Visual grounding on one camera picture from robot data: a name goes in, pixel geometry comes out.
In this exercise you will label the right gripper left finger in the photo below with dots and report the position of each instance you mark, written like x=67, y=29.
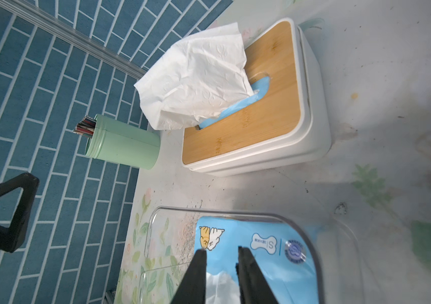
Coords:
x=193, y=285

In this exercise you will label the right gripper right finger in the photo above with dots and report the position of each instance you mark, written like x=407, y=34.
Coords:
x=252, y=283

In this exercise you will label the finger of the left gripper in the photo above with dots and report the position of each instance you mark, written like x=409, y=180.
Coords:
x=17, y=196

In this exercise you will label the clear plastic tissue box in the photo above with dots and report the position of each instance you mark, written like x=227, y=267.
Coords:
x=169, y=249

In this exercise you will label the white tissue box base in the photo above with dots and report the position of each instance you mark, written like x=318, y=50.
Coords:
x=310, y=141

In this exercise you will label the bamboo tissue box lid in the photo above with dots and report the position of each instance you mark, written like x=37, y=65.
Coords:
x=273, y=56

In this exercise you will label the pens in cup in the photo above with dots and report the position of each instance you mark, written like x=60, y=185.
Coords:
x=86, y=127

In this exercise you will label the green pen cup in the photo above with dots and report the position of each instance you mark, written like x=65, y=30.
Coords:
x=117, y=142

